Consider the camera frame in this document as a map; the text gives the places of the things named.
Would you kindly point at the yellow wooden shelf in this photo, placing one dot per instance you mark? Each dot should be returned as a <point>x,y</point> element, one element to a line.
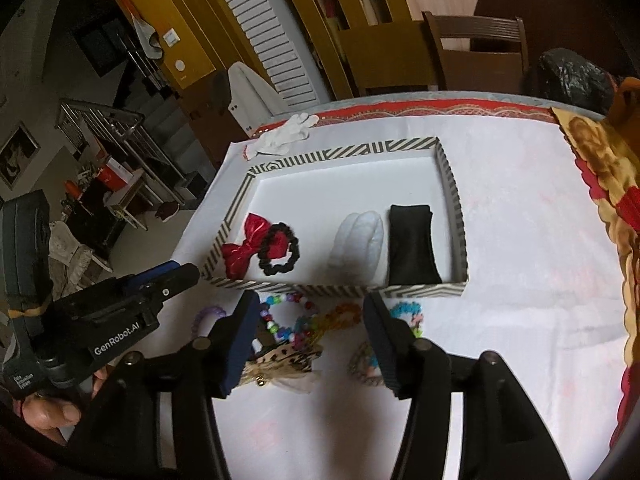
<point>320,10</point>

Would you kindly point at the black framed screen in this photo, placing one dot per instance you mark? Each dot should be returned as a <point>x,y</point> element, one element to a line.
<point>102,42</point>

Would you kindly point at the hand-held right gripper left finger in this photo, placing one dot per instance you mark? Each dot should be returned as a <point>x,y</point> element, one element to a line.
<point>239,355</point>

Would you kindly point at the white lace chair cover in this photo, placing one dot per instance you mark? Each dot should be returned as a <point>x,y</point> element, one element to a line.
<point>67,255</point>

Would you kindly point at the leopard print hair bow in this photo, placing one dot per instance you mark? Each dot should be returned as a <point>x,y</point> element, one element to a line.
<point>285,357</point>

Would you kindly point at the dark wooden chair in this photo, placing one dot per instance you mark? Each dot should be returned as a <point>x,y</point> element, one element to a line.
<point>480,65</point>

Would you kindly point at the red box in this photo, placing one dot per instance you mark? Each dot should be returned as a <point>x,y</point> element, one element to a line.
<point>112,172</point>

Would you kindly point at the yellow wooden door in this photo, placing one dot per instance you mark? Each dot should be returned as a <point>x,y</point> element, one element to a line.
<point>200,15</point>

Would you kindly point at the framed wall picture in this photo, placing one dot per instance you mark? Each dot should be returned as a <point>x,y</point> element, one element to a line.
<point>17,155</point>

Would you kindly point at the dark round wooden table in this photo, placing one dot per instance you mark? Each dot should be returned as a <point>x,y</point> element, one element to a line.
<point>550,0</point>

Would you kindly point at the white tablecloth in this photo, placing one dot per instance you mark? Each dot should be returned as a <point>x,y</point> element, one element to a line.
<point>525,235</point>

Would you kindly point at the person's left hand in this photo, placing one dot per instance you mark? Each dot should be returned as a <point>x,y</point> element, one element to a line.
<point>50,414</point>

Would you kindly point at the metal stair railing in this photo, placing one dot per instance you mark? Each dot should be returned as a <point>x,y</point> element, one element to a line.
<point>115,130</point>

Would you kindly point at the black plastic bag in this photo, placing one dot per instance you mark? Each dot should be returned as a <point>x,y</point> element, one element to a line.
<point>575,77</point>

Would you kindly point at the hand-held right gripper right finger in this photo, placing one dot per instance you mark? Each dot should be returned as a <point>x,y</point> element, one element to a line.
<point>384,350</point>

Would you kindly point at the white jacket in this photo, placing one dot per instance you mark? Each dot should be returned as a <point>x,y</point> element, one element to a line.
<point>252,95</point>

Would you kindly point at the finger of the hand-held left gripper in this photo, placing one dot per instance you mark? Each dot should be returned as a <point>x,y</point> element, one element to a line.
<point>172,282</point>
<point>150,276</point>

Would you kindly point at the white glove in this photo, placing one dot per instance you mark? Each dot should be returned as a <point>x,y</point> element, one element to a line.
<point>285,135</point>

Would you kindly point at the black cloth hair band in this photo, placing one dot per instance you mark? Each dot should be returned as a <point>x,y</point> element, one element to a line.
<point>412,245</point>

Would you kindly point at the striped cardboard box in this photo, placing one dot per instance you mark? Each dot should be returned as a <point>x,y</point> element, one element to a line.
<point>350,180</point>

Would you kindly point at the white knitted hair band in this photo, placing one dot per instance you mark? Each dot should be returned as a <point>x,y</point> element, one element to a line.
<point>357,240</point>

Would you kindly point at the red patterned table cover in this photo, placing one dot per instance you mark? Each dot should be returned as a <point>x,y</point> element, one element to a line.
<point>425,110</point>

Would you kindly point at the red yellow floral cloth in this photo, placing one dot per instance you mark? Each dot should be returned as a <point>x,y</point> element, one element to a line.
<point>600,160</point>

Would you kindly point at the black scrunchie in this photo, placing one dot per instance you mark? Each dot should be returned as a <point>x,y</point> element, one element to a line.
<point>264,261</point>

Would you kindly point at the white hanging cloth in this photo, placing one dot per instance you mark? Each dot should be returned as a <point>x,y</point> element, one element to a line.
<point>149,35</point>

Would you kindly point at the white slatted panel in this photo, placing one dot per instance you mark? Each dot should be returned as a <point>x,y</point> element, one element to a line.
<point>265,25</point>

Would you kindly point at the white wall switch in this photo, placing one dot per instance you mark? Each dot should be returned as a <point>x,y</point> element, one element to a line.
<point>171,36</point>

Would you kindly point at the red shiny hair bow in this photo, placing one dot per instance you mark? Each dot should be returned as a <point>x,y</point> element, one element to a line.
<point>247,235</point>

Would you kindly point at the light wooden chair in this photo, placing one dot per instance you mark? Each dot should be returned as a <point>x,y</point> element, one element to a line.
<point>385,55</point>

